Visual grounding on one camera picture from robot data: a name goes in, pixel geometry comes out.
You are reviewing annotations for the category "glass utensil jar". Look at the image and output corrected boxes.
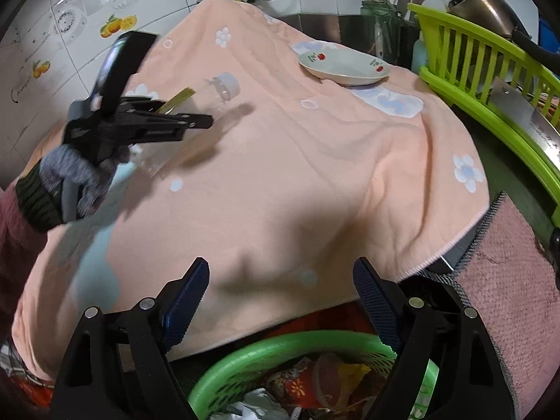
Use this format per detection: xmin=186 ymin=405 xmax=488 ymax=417
xmin=360 ymin=0 xmax=401 ymax=67

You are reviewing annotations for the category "person's left hand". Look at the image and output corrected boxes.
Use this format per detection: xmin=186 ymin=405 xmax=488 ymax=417
xmin=39 ymin=142 xmax=132 ymax=220

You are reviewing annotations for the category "lime green dish rack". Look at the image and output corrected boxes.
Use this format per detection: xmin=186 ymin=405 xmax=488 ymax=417
xmin=407 ymin=2 xmax=560 ymax=207

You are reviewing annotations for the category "steel cleaver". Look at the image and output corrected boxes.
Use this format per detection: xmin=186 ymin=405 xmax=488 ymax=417
xmin=485 ymin=76 xmax=560 ymax=166

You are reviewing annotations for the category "crumpled white paper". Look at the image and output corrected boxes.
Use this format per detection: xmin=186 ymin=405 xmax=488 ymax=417
xmin=226 ymin=386 xmax=290 ymax=420

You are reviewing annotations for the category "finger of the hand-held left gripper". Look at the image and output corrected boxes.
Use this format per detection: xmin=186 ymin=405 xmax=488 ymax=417
xmin=126 ymin=113 xmax=214 ymax=144
xmin=117 ymin=97 xmax=166 ymax=117

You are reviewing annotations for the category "white ceramic plate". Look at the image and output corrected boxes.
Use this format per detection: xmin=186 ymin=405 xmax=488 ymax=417
xmin=298 ymin=49 xmax=391 ymax=87

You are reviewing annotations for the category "clear plastic bottle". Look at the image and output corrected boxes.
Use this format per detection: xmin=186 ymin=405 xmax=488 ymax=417
xmin=131 ymin=72 xmax=241 ymax=181

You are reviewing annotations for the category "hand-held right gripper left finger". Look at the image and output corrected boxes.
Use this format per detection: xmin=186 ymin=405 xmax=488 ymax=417
xmin=51 ymin=257 xmax=210 ymax=420

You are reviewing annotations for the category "peach flower-print towel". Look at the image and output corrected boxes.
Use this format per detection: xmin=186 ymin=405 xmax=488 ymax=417
xmin=11 ymin=0 xmax=491 ymax=381

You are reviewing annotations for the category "red printed wrapper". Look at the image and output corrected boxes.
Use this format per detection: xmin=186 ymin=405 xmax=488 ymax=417
xmin=266 ymin=358 xmax=334 ymax=408

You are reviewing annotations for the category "pink cleaning cloth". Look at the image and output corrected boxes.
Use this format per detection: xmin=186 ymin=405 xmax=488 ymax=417
xmin=453 ymin=191 xmax=560 ymax=420

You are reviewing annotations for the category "green plastic mesh basket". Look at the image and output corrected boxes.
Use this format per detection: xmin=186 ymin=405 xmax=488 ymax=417
xmin=188 ymin=331 xmax=440 ymax=420

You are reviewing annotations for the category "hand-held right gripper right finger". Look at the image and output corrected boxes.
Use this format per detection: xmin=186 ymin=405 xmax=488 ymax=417
xmin=352 ymin=257 xmax=512 ymax=420

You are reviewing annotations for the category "metal wok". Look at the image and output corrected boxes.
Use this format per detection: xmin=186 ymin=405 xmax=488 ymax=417
xmin=446 ymin=0 xmax=533 ymax=45

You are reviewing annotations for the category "person's left forearm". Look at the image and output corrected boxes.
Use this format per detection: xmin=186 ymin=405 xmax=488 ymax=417
xmin=0 ymin=161 xmax=63 ymax=316

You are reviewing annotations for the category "translucent plastic cup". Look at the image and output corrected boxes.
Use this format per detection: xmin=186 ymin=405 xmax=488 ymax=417
xmin=312 ymin=352 xmax=351 ymax=408

